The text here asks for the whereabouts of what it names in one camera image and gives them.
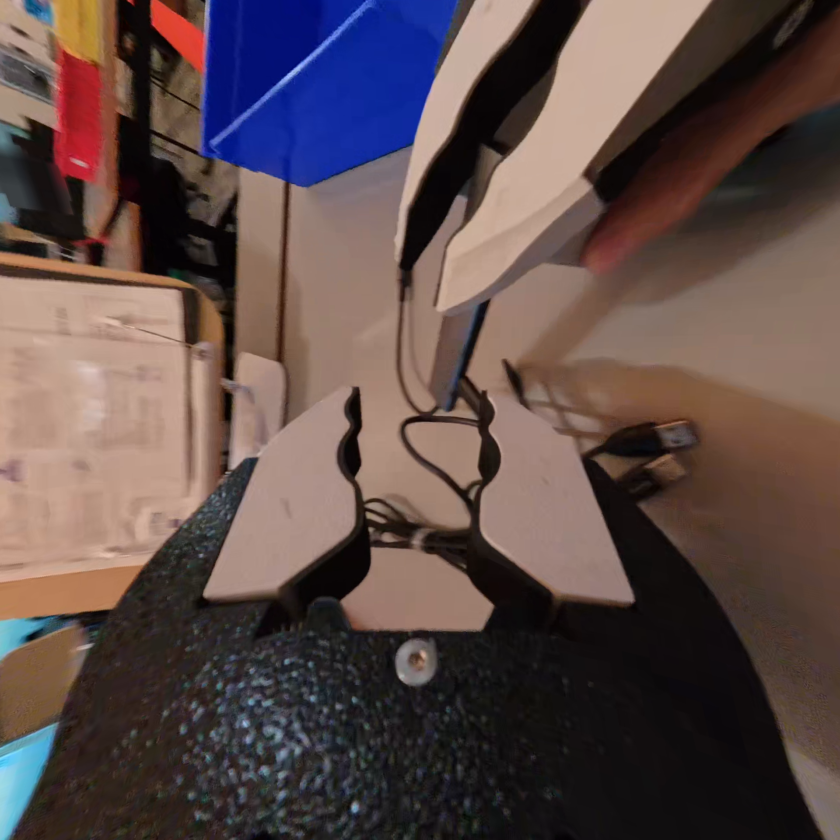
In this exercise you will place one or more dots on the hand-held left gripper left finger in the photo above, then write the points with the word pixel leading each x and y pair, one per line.
pixel 282 518

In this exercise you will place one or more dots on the orange shelf beam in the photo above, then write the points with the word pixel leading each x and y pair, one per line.
pixel 177 29

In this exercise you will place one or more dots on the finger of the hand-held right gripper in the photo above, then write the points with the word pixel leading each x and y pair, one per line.
pixel 623 85
pixel 453 85

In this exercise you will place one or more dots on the silver blue flat device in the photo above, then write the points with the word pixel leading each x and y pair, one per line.
pixel 456 354

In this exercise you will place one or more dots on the printed paper sheet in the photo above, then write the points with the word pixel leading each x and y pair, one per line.
pixel 85 407

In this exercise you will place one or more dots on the cardboard box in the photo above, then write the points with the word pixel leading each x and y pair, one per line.
pixel 65 590

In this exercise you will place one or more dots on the person's right hand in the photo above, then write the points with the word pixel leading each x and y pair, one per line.
pixel 722 144

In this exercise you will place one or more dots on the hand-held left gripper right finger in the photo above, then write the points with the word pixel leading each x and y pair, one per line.
pixel 551 525

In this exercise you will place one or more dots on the yellow packet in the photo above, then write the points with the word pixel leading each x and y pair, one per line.
pixel 79 26

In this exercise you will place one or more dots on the black shelf rack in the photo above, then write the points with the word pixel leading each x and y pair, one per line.
pixel 141 98

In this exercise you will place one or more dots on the red packet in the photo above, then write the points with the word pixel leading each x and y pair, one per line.
pixel 79 118

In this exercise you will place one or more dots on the blue plastic bin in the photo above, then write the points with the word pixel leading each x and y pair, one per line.
pixel 315 79

